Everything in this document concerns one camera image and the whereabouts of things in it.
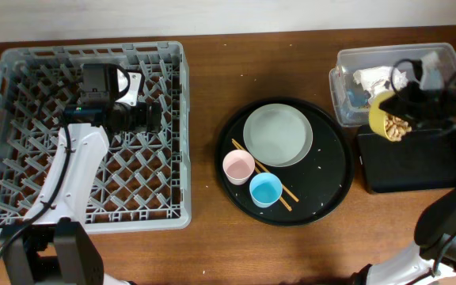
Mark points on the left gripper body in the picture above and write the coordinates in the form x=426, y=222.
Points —
x=138, y=117

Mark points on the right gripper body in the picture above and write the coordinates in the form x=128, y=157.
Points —
x=404, y=103

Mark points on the food scraps pile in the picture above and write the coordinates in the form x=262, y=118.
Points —
x=396, y=128

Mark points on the yellow bowl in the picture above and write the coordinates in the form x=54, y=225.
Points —
x=377, y=116

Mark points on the white tissue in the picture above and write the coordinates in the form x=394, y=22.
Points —
x=376, y=80

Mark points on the pink cup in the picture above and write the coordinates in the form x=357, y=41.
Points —
x=238, y=166

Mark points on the grey round plate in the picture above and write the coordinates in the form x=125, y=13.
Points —
x=278, y=135

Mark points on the blue cup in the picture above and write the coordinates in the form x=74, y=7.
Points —
x=265, y=189

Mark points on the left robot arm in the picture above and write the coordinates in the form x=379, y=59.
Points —
x=51, y=245

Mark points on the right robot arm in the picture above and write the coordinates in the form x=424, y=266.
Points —
x=432, y=255

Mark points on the grey dishwasher rack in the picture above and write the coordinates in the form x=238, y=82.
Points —
x=143, y=182

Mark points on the black rectangular tray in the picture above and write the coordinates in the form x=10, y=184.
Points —
x=422, y=160

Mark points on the clear plastic bin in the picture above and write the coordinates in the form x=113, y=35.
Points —
x=350, y=101

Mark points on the round black tray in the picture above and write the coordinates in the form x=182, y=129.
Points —
x=321, y=180

